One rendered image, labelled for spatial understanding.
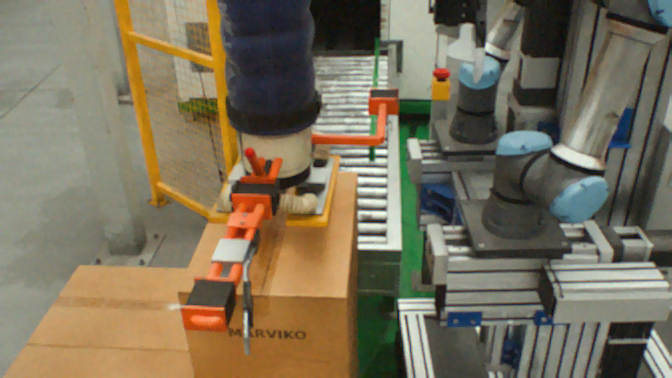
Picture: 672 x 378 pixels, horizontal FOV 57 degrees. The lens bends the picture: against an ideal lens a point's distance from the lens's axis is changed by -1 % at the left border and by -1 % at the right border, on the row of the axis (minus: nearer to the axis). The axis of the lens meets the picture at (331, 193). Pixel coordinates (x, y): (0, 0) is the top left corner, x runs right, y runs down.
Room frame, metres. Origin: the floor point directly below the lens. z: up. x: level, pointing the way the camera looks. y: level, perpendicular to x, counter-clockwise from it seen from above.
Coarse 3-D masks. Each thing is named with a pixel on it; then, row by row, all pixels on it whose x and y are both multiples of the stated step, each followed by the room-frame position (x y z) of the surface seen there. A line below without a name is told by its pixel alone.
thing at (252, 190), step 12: (240, 180) 1.21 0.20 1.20; (252, 180) 1.21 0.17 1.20; (264, 180) 1.21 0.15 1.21; (276, 180) 1.20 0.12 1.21; (240, 192) 1.17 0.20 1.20; (252, 192) 1.17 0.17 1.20; (264, 192) 1.16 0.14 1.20; (276, 192) 1.16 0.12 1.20; (252, 204) 1.13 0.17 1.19; (264, 204) 1.13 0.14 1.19; (276, 204) 1.16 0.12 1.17; (264, 216) 1.13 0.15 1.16
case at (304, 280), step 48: (288, 192) 1.59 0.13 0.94; (336, 192) 1.58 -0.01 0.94; (288, 240) 1.35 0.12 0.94; (336, 240) 1.34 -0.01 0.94; (192, 288) 1.16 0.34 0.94; (240, 288) 1.15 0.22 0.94; (288, 288) 1.15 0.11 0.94; (336, 288) 1.14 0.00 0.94; (192, 336) 1.15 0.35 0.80; (240, 336) 1.14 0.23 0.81; (288, 336) 1.12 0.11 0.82; (336, 336) 1.11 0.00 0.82
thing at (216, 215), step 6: (240, 162) 1.54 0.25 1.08; (228, 186) 1.41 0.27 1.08; (216, 204) 1.33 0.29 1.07; (216, 210) 1.30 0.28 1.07; (210, 216) 1.27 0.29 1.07; (216, 216) 1.27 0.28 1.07; (222, 216) 1.27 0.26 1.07; (228, 216) 1.27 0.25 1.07; (210, 222) 1.27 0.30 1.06; (216, 222) 1.27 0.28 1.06; (222, 222) 1.27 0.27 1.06
